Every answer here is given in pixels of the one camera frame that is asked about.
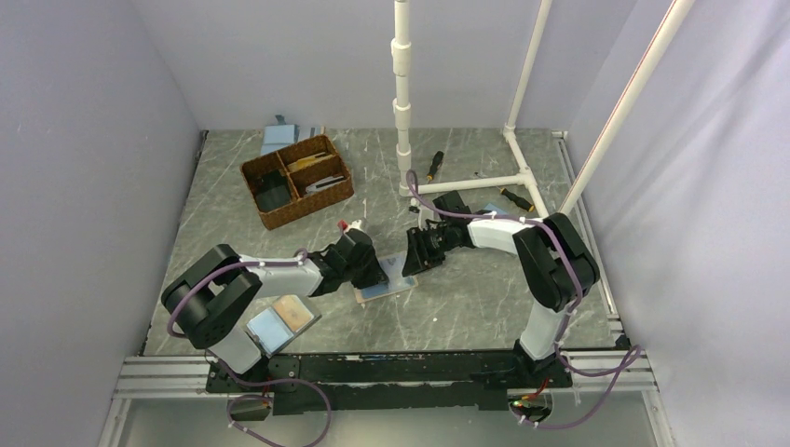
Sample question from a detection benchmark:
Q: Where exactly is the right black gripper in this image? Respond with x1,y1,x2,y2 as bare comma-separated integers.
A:
402,224,455,278

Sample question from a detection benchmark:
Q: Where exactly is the tan blue card holder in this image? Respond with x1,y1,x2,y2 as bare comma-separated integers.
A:
354,251,417,305

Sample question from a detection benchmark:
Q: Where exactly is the silver grey vip card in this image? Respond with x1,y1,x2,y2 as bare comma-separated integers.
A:
306,176,345,196

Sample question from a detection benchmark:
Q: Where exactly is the black credit card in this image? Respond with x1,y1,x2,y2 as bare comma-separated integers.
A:
253,170,292,212

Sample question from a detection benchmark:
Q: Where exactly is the gold credit card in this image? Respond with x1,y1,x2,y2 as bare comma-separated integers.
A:
287,152,333,172

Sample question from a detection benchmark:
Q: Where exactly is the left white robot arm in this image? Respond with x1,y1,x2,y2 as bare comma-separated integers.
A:
161,229,388,391

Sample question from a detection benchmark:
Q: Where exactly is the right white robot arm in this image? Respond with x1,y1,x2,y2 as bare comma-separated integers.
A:
402,191,601,386

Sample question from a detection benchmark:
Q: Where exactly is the blue open card holder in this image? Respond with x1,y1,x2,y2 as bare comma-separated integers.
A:
480,203,510,215

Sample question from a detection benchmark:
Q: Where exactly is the blue orange card holder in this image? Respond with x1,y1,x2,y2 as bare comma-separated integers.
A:
246,294,321,358

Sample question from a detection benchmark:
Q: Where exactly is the blue card holder at back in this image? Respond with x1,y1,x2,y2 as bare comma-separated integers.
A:
260,115,326,156

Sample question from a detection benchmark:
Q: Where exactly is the black orange screwdriver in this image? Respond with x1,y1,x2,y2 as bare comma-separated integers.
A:
426,151,444,183

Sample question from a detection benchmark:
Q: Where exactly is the brown wicker divided basket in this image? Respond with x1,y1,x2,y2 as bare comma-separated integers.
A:
240,134,354,230

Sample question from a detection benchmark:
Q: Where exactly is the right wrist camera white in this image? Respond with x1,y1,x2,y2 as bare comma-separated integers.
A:
408,205,434,230

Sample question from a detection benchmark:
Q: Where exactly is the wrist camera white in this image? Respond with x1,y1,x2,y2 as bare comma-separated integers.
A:
337,219,367,239
408,205,434,230

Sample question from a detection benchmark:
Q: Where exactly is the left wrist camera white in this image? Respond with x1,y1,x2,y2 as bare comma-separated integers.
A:
337,219,367,239

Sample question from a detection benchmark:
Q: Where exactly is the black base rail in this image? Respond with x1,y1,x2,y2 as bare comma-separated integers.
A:
206,348,573,415

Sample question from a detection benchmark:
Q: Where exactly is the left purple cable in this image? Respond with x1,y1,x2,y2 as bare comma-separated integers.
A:
166,248,334,447

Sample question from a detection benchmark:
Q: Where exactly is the white pvc pipe frame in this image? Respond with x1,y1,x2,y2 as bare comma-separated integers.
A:
390,0,699,217

